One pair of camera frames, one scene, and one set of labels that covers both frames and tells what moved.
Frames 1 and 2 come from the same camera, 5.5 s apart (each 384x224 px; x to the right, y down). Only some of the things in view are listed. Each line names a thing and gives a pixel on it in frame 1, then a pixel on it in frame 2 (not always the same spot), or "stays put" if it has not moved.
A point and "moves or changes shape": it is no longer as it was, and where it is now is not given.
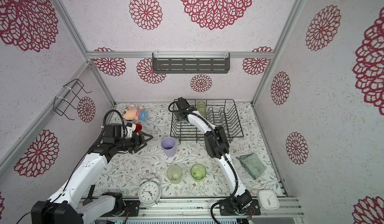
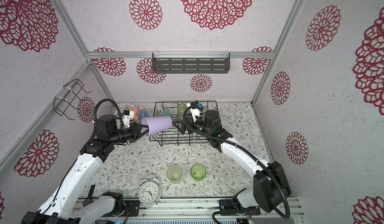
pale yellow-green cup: (174, 173) stays put
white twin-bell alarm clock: (149, 192) stays put
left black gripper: (141, 139) -> (135, 128)
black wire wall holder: (61, 104) stays put
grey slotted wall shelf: (173, 62) stays put
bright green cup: (198, 171) stays put
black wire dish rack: (221, 113) moves or changes shape
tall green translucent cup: (201, 108) moves or changes shape
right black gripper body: (179, 114) -> (201, 128)
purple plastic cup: (169, 144) -> (157, 124)
